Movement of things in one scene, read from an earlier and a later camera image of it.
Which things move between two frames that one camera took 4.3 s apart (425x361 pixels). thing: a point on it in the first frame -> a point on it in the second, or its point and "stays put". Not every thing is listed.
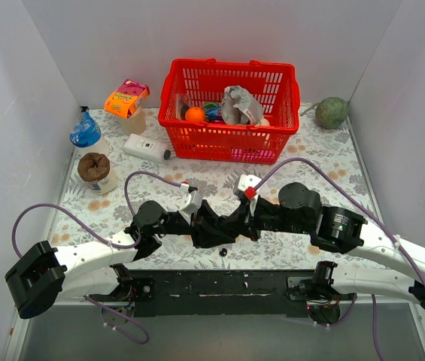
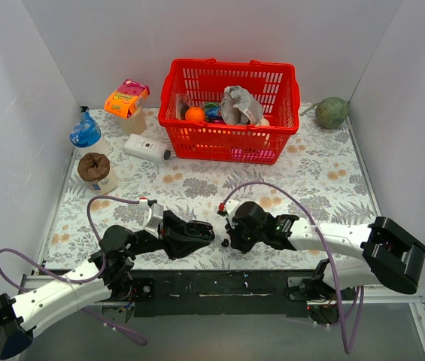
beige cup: x=135 y=125 stays put
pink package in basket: x=237 y=154 stays put
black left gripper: x=196 y=226 -> x=171 y=233
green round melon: x=331 y=112 stays put
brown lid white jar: x=94 y=169 stays put
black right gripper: x=250 y=220 -> x=240 y=235
